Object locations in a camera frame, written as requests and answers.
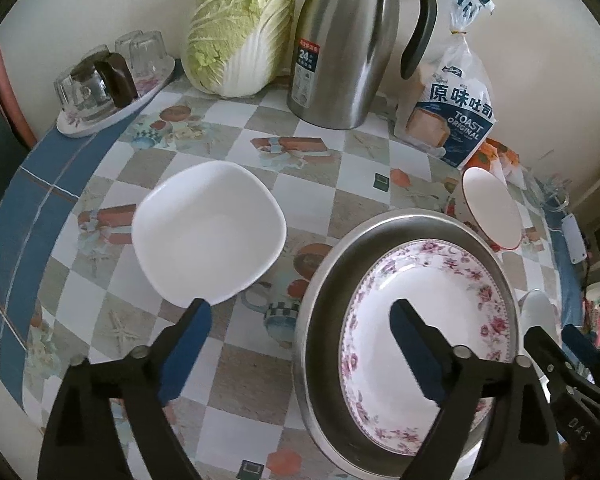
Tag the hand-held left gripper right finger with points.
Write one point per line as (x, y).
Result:
(420, 355)

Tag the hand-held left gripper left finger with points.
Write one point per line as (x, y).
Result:
(185, 355)

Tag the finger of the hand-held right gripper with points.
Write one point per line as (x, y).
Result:
(585, 347)
(547, 357)

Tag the small white bowl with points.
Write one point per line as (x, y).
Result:
(537, 310)

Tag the round pink floral plate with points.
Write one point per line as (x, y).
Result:
(380, 315)

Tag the stainless steel basin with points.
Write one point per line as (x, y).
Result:
(325, 280)

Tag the white square bowl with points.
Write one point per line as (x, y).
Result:
(205, 230)

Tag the red patterned bowl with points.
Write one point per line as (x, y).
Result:
(490, 205)

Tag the colourful packet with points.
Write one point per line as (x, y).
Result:
(597, 322)

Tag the glass pitcher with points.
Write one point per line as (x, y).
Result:
(555, 195)

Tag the orange snack packet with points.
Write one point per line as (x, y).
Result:
(485, 155)
(511, 165)

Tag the toast bread bag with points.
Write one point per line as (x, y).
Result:
(450, 120)

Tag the white oval tray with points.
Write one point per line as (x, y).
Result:
(150, 91)

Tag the clear drinking glass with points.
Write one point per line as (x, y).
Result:
(65, 92)
(147, 52)
(124, 45)

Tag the stainless steel thermos jug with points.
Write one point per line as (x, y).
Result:
(345, 60)

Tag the pink panel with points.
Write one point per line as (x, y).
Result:
(10, 95)

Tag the napa cabbage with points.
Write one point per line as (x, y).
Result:
(240, 25)

